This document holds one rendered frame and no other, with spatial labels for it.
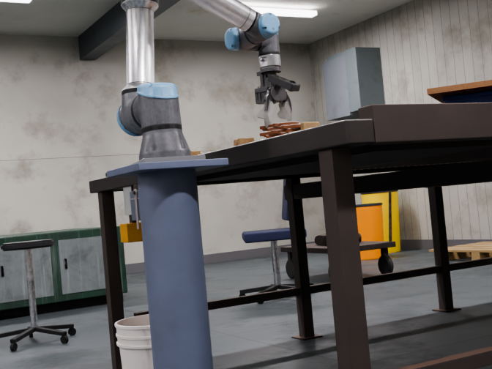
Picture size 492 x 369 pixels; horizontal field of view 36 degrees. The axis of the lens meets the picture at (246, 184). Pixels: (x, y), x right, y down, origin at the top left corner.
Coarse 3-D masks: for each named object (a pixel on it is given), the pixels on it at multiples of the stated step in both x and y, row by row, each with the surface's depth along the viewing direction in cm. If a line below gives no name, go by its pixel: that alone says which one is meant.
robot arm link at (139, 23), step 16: (128, 0) 229; (144, 0) 229; (128, 16) 230; (144, 16) 230; (128, 32) 230; (144, 32) 229; (128, 48) 229; (144, 48) 228; (128, 64) 229; (144, 64) 228; (128, 80) 228; (144, 80) 227; (128, 96) 225; (128, 112) 223; (128, 128) 227
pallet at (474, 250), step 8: (448, 248) 756; (456, 248) 747; (464, 248) 738; (472, 248) 737; (480, 248) 728; (488, 248) 720; (456, 256) 756; (464, 256) 762; (472, 256) 715; (480, 256) 708; (488, 256) 714
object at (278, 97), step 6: (258, 72) 258; (264, 72) 256; (270, 72) 254; (276, 72) 258; (264, 78) 257; (264, 84) 257; (270, 84) 254; (258, 90) 256; (264, 90) 254; (270, 90) 253; (276, 90) 253; (282, 90) 255; (258, 96) 257; (276, 96) 253; (282, 96) 255; (258, 102) 256; (282, 102) 255
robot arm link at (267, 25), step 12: (192, 0) 229; (204, 0) 228; (216, 0) 229; (228, 0) 231; (216, 12) 232; (228, 12) 232; (240, 12) 233; (252, 12) 235; (240, 24) 235; (252, 24) 235; (264, 24) 234; (276, 24) 237; (252, 36) 240; (264, 36) 237
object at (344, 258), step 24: (336, 168) 186; (336, 192) 186; (336, 216) 186; (336, 240) 186; (336, 264) 187; (360, 264) 188; (336, 288) 188; (360, 288) 187; (336, 312) 188; (360, 312) 187; (336, 336) 189; (360, 336) 186; (360, 360) 186
